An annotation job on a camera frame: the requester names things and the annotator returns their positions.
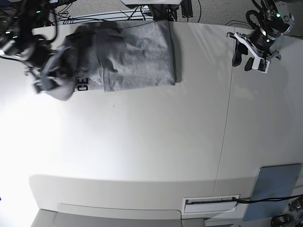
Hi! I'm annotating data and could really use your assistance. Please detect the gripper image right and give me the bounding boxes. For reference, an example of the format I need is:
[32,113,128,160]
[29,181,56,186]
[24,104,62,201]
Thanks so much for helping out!
[226,27,277,73]

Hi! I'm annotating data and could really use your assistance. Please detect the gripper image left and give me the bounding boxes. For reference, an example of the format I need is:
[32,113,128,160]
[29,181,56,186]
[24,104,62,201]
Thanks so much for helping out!
[22,45,54,94]

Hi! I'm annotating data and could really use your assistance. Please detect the grey T-shirt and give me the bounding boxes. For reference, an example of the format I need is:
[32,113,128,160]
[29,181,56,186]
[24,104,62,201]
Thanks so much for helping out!
[45,21,176,101]

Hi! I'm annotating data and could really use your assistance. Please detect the blue-grey tablet board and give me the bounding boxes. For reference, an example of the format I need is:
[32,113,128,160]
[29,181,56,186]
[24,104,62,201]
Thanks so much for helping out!
[242,163,302,222]

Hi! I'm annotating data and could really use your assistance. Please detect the black device bottom right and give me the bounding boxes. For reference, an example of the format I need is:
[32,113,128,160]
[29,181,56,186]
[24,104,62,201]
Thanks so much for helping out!
[270,214,294,227]

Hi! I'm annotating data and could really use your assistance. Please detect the black floor cable right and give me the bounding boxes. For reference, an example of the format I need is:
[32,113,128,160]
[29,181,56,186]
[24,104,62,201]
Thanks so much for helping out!
[224,19,303,38]

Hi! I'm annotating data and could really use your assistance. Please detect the white base mount top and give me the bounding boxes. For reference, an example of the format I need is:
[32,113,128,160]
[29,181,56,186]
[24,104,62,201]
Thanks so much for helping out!
[121,0,182,5]

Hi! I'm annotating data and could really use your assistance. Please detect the black cable on table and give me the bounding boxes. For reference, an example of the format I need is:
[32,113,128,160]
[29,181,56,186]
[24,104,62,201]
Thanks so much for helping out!
[232,195,303,204]

